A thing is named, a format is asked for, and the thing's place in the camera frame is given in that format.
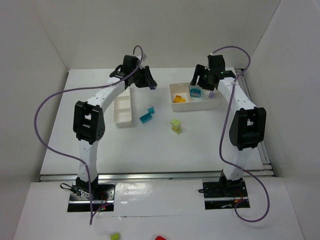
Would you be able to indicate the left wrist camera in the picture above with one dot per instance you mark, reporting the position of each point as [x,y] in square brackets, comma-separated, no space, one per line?
[144,58]

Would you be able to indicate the wide white compartment tray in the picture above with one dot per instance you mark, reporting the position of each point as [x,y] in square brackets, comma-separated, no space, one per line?
[193,104]

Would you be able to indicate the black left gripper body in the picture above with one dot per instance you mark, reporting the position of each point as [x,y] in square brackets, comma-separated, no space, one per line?
[144,77]

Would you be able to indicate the teal lego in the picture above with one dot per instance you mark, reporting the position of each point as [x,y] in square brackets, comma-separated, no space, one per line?
[195,93]

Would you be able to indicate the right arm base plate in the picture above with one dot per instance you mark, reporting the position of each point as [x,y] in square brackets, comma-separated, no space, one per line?
[225,194]

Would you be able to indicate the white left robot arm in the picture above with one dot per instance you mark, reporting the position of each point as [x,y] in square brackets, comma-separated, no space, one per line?
[88,120]

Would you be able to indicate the aluminium rail front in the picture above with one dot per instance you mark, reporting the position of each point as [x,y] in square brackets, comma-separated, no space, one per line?
[138,176]

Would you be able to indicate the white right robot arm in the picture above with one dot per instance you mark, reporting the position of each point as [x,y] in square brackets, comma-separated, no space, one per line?
[245,121]

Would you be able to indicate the red object at edge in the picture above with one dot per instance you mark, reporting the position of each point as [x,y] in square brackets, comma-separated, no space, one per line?
[160,238]

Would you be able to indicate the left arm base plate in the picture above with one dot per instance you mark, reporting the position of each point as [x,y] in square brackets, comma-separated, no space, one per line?
[79,200]

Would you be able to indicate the orange lego brick stack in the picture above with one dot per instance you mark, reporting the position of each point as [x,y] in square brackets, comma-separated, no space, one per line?
[179,99]

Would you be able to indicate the long teal lego brick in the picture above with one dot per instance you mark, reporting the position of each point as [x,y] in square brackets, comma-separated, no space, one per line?
[145,118]

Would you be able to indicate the small purple lego brick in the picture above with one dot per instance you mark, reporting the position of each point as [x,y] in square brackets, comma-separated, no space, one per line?
[211,94]

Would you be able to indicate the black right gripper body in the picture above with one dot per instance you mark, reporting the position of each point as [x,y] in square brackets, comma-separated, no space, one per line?
[204,78]

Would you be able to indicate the small teal lego brick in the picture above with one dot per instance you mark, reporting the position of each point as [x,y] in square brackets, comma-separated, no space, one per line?
[151,110]

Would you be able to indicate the green lego on foreground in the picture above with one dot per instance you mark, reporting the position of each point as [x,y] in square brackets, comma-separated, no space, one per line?
[115,236]

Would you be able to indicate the narrow white compartment tray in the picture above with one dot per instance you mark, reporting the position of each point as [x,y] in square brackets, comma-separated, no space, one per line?
[122,109]

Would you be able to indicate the light green lego stack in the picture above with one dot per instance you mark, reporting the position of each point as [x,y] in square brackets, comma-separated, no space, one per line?
[176,126]

